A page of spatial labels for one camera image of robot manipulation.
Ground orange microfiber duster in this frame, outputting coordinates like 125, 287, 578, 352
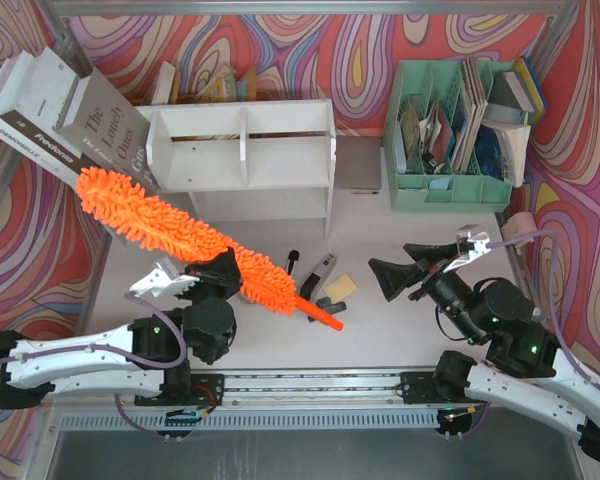
76, 167, 344, 331

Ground white black utility knife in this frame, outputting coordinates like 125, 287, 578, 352
285, 250, 300, 275

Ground open white paperback book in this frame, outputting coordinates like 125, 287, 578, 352
481, 119, 531, 188

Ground brown Lonely Ones book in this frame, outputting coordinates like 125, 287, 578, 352
57, 69, 159, 194

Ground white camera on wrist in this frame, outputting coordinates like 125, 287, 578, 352
444, 224, 491, 273
129, 257, 199, 298

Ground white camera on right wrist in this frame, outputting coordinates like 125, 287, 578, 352
444, 224, 491, 273

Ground aluminium rail with mounts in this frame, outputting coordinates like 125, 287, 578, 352
44, 367, 586, 411

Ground masking tape roll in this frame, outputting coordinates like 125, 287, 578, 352
238, 293, 254, 305

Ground black vacuum nozzle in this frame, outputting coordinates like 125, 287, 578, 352
315, 297, 347, 316

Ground grey blue yellow books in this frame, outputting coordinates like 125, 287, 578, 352
487, 56, 547, 127

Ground books behind shelf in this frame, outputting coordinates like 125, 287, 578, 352
139, 62, 257, 105

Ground yellow sticky note pad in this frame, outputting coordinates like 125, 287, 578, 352
323, 274, 358, 303

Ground white brown Fredonia book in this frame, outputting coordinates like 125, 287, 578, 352
0, 48, 102, 188

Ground green desk organizer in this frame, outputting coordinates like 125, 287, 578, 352
383, 57, 512, 213

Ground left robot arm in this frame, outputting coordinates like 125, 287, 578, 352
0, 249, 242, 410

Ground pink pig figurine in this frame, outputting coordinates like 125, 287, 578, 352
501, 212, 538, 255

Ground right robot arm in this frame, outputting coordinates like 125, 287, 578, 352
368, 233, 600, 462

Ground white wooden bookshelf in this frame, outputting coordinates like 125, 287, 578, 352
137, 99, 337, 236

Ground white camera on left wrist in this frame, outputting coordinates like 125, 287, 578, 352
129, 257, 199, 298

